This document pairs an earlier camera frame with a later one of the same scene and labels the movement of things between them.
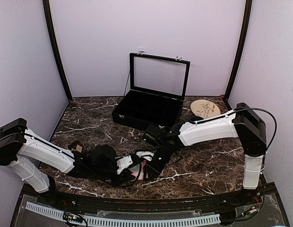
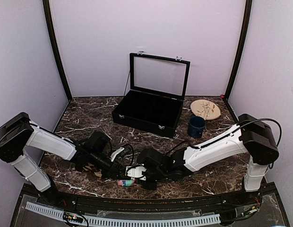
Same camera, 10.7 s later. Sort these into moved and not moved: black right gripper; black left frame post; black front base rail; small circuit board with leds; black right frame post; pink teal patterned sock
Moved: black right gripper; pink teal patterned sock
Not moved: black right frame post; black left frame post; small circuit board with leds; black front base rail
